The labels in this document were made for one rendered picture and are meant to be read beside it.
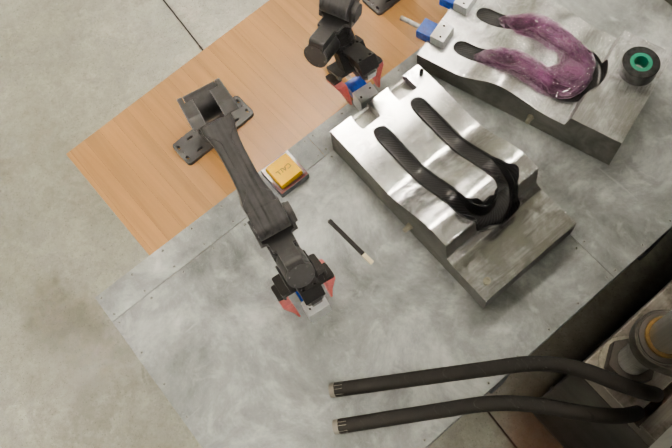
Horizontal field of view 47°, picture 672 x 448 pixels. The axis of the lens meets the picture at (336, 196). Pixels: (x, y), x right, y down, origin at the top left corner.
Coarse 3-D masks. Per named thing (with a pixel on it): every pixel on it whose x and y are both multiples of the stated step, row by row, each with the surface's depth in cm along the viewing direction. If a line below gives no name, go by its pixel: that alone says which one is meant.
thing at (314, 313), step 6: (300, 300) 164; (324, 300) 162; (306, 306) 162; (312, 306) 162; (318, 306) 162; (324, 306) 162; (306, 312) 162; (312, 312) 162; (318, 312) 162; (324, 312) 165; (312, 318) 164; (318, 318) 166
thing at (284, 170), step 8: (280, 160) 177; (288, 160) 177; (272, 168) 177; (280, 168) 177; (288, 168) 176; (296, 168) 176; (272, 176) 176; (280, 176) 176; (288, 176) 176; (296, 176) 176; (280, 184) 175; (288, 184) 177
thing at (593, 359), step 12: (660, 300) 164; (624, 324) 163; (612, 336) 162; (600, 348) 161; (588, 360) 160; (660, 384) 158; (612, 396) 157; (624, 396) 157; (648, 408) 158; (660, 408) 156; (648, 420) 155; (660, 420) 155; (636, 432) 160; (648, 432) 154; (660, 432) 154; (648, 444) 158
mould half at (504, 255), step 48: (384, 96) 176; (432, 96) 175; (336, 144) 176; (432, 144) 171; (480, 144) 168; (384, 192) 169; (480, 192) 160; (528, 192) 167; (432, 240) 162; (480, 240) 164; (528, 240) 163; (480, 288) 160
